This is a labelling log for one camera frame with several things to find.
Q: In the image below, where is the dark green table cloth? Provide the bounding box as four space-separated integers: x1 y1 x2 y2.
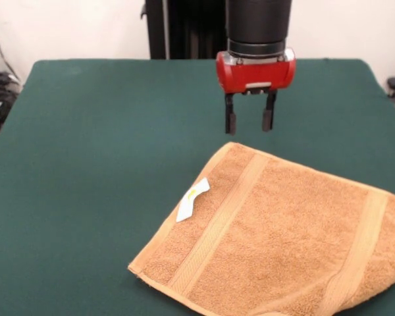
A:
0 58 395 316

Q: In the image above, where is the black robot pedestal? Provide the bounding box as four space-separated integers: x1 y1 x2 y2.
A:
140 0 230 60

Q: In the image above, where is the tan terry towel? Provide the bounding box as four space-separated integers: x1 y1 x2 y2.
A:
127 141 395 316

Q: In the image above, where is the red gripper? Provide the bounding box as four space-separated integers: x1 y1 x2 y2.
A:
215 49 297 136

